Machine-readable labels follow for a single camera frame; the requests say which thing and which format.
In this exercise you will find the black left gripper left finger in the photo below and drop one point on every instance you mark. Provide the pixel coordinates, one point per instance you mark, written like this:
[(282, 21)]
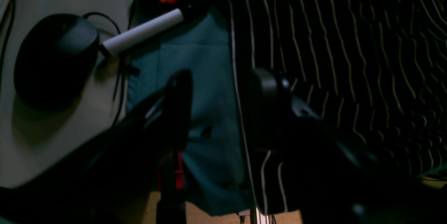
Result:
[(113, 166)]

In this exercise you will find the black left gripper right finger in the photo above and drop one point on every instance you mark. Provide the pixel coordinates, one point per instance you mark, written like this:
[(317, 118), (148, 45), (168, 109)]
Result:
[(306, 165)]

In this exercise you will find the navy white striped t-shirt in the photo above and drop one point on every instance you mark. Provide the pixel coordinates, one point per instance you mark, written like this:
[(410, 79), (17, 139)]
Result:
[(374, 70)]

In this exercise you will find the red black clamp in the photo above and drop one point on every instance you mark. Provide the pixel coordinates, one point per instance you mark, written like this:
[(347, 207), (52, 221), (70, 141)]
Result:
[(171, 207)]

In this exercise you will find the teal table cloth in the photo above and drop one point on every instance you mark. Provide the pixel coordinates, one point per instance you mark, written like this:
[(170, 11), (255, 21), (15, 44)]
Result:
[(216, 176)]

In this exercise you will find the black computer mouse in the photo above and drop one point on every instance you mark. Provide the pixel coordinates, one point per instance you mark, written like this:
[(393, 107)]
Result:
[(55, 60)]

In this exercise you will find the black white marker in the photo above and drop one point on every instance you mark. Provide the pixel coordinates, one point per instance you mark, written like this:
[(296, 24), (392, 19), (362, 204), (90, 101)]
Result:
[(121, 43)]

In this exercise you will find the aluminium frame post with label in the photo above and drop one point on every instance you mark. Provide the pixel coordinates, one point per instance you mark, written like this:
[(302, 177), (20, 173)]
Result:
[(256, 217)]

